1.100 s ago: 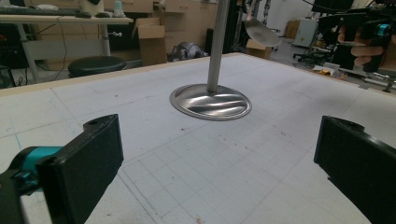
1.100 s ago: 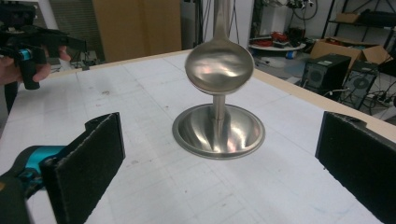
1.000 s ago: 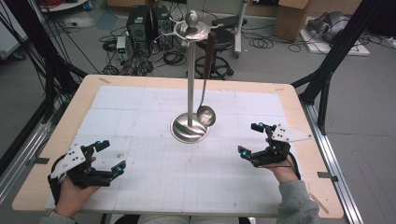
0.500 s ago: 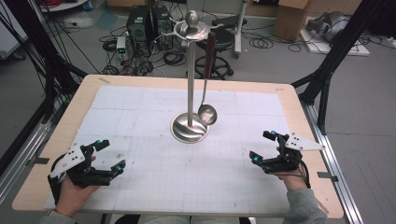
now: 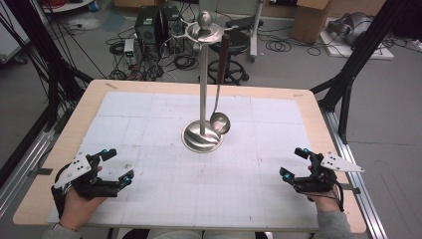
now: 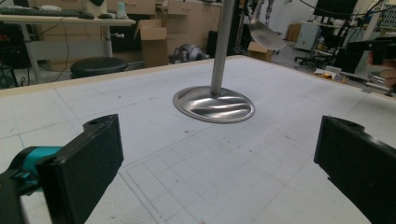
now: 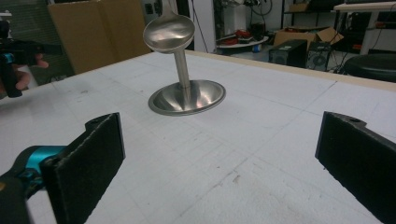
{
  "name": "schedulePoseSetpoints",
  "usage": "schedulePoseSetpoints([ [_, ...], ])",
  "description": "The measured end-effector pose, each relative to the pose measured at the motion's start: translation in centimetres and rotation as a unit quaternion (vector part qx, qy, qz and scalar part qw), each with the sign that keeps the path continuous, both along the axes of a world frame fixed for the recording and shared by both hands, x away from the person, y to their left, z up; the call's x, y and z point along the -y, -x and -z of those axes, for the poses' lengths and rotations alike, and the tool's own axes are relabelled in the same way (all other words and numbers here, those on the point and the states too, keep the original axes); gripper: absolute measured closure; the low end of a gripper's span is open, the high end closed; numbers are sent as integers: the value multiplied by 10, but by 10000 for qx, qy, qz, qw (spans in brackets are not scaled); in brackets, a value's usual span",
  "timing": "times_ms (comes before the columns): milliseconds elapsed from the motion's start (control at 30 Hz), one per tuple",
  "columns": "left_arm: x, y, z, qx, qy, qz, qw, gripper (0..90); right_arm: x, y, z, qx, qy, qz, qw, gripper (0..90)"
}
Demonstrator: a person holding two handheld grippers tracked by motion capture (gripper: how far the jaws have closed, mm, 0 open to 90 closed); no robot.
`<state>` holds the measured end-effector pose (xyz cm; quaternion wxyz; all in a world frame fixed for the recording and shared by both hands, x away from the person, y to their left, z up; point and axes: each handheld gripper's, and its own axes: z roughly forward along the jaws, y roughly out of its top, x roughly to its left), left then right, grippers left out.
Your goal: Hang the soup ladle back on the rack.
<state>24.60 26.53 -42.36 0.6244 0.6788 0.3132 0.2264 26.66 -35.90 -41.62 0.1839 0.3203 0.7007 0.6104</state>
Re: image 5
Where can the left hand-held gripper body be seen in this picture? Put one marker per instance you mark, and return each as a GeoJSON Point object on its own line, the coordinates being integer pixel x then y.
{"type": "Point", "coordinates": [75, 167]}

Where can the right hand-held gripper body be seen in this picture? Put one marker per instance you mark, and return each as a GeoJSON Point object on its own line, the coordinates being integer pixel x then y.
{"type": "Point", "coordinates": [336, 163]}

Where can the steel utensil rack stand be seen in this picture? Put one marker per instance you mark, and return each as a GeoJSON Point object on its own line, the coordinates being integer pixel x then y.
{"type": "Point", "coordinates": [203, 99]}

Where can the person's left hand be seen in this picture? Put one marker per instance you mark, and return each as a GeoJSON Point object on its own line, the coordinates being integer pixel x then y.
{"type": "Point", "coordinates": [77, 207]}

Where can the person's right hand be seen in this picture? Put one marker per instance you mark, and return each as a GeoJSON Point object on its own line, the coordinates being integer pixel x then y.
{"type": "Point", "coordinates": [326, 202]}

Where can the black tape strip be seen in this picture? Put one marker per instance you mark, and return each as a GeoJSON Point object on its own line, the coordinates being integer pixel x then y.
{"type": "Point", "coordinates": [43, 171]}
{"type": "Point", "coordinates": [352, 189]}

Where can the white grid mat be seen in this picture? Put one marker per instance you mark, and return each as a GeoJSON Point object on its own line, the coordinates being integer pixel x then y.
{"type": "Point", "coordinates": [166, 189]}

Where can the small white power supply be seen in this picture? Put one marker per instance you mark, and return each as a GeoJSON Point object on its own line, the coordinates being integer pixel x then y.
{"type": "Point", "coordinates": [129, 49]}

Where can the white floor board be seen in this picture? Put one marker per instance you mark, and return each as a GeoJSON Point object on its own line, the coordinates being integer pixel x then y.
{"type": "Point", "coordinates": [371, 51]}

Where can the black round stool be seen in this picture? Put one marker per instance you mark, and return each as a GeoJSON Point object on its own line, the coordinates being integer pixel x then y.
{"type": "Point", "coordinates": [237, 43]}

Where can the black computer tower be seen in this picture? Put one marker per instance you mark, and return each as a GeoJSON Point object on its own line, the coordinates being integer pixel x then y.
{"type": "Point", "coordinates": [146, 30]}
{"type": "Point", "coordinates": [172, 23]}

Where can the white stand pole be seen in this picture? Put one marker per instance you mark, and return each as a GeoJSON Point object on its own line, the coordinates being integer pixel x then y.
{"type": "Point", "coordinates": [254, 30]}

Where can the cardboard box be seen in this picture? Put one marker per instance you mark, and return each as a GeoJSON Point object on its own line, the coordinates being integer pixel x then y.
{"type": "Point", "coordinates": [310, 20]}

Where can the grey bag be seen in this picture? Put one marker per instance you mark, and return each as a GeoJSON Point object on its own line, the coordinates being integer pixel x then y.
{"type": "Point", "coordinates": [355, 26]}

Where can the aluminium rail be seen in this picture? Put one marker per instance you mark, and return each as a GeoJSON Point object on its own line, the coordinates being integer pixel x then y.
{"type": "Point", "coordinates": [23, 169]}
{"type": "Point", "coordinates": [361, 199]}

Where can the black metal frame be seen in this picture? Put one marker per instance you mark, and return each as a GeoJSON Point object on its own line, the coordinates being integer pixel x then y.
{"type": "Point", "coordinates": [43, 49]}
{"type": "Point", "coordinates": [361, 49]}

